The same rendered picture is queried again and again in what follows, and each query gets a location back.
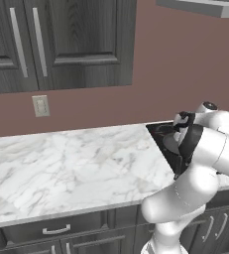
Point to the grey pan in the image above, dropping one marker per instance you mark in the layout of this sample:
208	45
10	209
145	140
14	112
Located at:
170	144

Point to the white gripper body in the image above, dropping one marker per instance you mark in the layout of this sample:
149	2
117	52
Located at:
179	121

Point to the narrow dark grey drawer front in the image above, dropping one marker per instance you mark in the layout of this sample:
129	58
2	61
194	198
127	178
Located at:
126	216

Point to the black hob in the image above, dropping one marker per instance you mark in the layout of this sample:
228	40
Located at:
159	137

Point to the dark grey wall cupboard door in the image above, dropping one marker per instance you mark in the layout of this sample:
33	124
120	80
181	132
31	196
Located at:
86	39
0	39

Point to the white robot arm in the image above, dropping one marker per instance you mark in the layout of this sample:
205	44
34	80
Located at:
192	191

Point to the grey extractor hood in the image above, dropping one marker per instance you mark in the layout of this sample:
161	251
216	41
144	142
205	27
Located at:
202	7

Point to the beige wall socket plate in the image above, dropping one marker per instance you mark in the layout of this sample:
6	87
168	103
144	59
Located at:
41	106

